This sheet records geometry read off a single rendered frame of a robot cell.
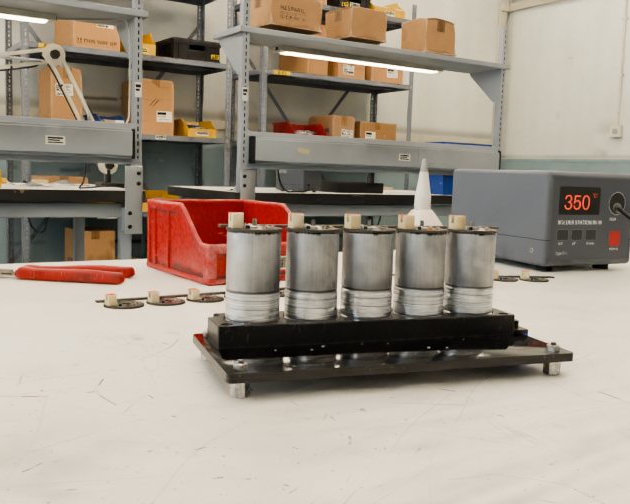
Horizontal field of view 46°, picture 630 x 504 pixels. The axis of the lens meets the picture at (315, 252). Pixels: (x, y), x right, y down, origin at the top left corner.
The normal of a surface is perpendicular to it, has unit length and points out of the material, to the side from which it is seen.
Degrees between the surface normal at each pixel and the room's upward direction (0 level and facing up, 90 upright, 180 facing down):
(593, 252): 90
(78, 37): 89
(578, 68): 90
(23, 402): 0
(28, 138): 90
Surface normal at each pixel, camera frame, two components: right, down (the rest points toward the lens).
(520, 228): -0.90, 0.02
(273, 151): 0.54, 0.11
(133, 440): 0.04, -0.99
